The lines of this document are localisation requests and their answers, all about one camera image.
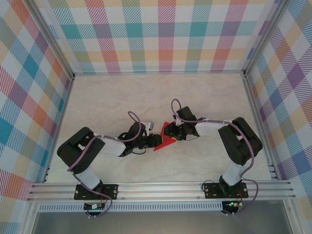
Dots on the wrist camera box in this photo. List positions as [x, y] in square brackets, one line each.
[177, 122]
[150, 124]

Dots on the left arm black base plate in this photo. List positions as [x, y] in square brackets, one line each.
[112, 191]

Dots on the grey metal panel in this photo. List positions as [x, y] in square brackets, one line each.
[158, 223]

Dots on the red square paper sheet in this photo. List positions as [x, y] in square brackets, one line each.
[162, 145]

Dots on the aluminium frame post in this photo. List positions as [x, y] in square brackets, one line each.
[50, 36]
[262, 36]

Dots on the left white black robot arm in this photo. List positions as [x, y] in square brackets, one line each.
[78, 151]

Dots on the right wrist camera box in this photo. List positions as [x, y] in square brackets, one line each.
[177, 122]

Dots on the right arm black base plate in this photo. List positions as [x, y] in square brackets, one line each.
[207, 192]

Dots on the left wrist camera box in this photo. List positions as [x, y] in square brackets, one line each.
[150, 124]

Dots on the aluminium mounting rail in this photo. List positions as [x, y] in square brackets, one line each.
[158, 191]

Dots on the aluminium side frame rail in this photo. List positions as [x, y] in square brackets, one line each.
[64, 109]
[256, 107]

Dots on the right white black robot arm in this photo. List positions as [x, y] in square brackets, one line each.
[241, 141]

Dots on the aluminium rear frame rail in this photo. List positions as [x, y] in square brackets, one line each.
[158, 72]

